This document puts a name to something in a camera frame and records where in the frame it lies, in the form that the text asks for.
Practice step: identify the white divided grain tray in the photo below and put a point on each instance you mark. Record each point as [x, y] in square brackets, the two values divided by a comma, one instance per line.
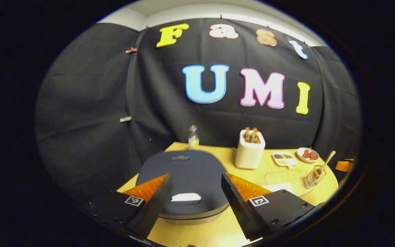
[284, 159]

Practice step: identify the dark grey rice cooker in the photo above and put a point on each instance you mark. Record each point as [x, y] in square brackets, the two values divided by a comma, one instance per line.
[190, 171]

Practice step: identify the small glass bottle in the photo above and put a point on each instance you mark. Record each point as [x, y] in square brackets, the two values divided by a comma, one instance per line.
[193, 140]

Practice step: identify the clear rice container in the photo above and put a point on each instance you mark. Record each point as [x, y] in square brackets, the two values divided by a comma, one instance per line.
[279, 187]

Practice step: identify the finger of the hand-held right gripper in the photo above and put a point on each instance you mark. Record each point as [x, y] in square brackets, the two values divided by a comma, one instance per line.
[342, 166]

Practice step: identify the wooden spoon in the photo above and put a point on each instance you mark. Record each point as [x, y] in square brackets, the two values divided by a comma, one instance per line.
[327, 161]

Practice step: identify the round white plate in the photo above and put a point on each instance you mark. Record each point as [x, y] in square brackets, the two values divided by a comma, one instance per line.
[300, 158]

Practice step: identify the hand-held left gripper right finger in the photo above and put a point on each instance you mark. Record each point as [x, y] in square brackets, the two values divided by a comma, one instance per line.
[238, 209]

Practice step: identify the red meat slice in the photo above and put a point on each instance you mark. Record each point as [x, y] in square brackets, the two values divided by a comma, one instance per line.
[306, 153]
[313, 156]

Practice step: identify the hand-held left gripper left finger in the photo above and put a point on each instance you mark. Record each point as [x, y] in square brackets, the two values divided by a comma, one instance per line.
[156, 202]

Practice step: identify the white toaster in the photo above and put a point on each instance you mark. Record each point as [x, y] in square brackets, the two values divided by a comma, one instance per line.
[249, 156]

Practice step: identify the pink clothes peg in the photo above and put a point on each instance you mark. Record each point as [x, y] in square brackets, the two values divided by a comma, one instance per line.
[131, 50]

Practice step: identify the brown toast slice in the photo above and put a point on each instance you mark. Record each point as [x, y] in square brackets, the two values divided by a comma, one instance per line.
[254, 135]
[247, 134]

